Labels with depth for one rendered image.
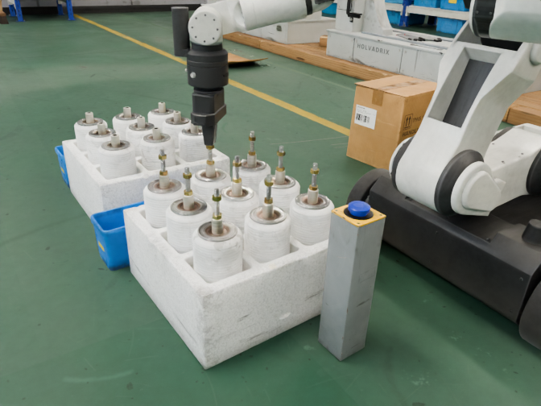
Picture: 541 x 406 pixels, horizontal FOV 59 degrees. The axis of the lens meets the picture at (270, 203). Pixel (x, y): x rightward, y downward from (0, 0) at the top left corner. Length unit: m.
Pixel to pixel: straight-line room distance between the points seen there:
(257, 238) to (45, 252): 0.66
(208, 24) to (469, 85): 0.54
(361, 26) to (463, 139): 2.81
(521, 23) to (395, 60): 2.71
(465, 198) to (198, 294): 0.54
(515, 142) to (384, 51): 2.16
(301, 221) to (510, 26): 0.56
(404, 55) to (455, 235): 2.23
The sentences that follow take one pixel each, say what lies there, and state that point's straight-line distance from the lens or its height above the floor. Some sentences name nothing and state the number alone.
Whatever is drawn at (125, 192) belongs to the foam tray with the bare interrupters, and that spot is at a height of 0.14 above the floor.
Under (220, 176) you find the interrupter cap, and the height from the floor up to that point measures 0.25.
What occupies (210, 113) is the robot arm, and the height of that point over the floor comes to 0.42.
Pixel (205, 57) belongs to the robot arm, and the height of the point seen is 0.53.
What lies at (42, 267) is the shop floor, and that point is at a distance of 1.35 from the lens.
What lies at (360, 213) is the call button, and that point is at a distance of 0.85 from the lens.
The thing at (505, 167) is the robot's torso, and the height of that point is 0.32.
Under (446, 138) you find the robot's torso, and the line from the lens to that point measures 1.02.
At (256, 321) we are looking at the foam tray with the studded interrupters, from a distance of 0.98.
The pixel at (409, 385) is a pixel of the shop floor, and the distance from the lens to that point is 1.01.
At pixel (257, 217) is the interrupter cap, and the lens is 0.95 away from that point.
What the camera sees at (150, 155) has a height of 0.22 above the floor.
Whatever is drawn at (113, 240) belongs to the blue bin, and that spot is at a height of 0.09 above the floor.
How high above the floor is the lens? 0.71
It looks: 27 degrees down
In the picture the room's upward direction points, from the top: 2 degrees clockwise
